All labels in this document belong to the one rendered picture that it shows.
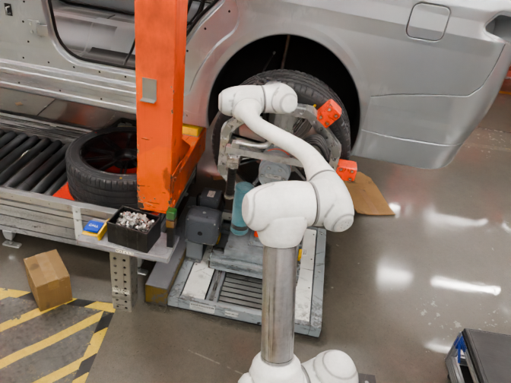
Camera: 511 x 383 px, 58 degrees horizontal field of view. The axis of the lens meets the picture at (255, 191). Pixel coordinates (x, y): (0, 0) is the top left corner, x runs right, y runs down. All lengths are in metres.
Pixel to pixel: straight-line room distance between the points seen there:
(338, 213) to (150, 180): 1.10
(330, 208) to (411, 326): 1.54
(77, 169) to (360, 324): 1.72
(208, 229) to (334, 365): 1.14
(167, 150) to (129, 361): 0.98
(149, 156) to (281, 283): 1.00
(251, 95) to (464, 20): 1.08
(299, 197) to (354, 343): 1.39
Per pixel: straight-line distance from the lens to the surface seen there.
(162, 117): 1.99
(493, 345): 2.38
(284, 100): 1.69
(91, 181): 2.57
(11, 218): 2.83
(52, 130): 3.44
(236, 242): 2.57
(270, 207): 1.25
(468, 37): 2.37
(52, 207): 2.63
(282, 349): 1.45
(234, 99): 1.68
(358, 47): 2.31
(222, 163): 2.17
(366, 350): 2.54
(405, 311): 2.81
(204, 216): 2.44
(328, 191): 1.32
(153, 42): 1.89
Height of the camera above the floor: 1.89
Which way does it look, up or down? 34 degrees down
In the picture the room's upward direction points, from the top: 9 degrees clockwise
